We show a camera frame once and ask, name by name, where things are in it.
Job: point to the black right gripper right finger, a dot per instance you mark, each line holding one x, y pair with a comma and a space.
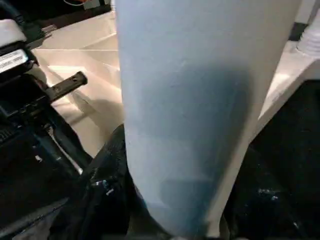
275, 205

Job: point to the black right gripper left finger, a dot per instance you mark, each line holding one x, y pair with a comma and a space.
107, 190

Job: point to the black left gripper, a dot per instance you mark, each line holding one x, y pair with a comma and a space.
22, 107

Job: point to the white plastic table top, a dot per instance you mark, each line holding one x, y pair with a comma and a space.
87, 62

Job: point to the black glossy mat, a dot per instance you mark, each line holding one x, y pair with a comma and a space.
287, 112

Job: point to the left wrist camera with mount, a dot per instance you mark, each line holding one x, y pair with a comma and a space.
10, 32

